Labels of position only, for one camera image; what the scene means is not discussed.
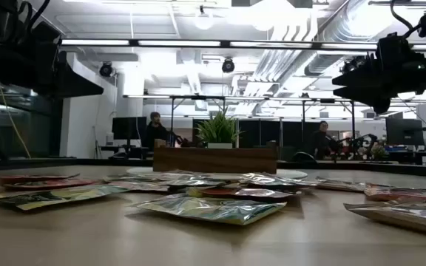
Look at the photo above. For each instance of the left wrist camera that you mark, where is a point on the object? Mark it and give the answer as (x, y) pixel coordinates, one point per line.
(44, 35)

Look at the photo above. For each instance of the black table frame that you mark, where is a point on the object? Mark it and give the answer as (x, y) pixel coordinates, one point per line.
(69, 162)

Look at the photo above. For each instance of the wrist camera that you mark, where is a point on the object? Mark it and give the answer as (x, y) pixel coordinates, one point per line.
(44, 35)
(394, 50)

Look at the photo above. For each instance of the black metal background frame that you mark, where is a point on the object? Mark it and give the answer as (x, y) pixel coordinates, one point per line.
(198, 98)

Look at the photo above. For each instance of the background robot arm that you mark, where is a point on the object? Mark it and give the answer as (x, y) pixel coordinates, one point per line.
(361, 144)

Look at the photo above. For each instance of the white round plate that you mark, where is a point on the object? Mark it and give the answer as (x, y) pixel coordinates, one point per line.
(139, 171)

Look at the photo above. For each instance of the small background plant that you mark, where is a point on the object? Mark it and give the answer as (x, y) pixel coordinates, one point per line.
(378, 151)

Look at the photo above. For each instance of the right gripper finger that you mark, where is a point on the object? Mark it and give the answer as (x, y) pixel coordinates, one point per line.
(375, 96)
(375, 75)

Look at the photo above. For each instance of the black ceiling camera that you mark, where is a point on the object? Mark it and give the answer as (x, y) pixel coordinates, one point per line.
(228, 65)
(105, 69)

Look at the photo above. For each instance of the white bottle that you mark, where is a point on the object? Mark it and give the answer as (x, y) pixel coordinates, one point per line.
(109, 138)

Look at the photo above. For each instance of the green plant white pot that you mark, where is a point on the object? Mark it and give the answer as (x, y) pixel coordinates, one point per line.
(218, 129)

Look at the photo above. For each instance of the red tea packet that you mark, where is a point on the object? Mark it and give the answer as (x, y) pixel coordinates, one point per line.
(32, 177)
(405, 194)
(246, 193)
(139, 185)
(46, 184)

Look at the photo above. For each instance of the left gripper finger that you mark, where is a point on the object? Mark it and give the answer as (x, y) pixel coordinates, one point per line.
(72, 79)
(72, 94)

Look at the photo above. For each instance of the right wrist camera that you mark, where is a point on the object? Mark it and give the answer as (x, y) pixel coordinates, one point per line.
(394, 50)

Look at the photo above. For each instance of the person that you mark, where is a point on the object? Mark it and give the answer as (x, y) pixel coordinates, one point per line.
(155, 133)
(321, 142)

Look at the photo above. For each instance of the black overhead light bar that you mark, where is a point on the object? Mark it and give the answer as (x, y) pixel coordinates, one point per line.
(224, 43)

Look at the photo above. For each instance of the black computer monitor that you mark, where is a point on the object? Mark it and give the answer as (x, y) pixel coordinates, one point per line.
(404, 131)
(129, 127)

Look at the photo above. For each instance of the wooden tea box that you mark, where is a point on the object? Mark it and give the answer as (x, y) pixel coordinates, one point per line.
(213, 160)

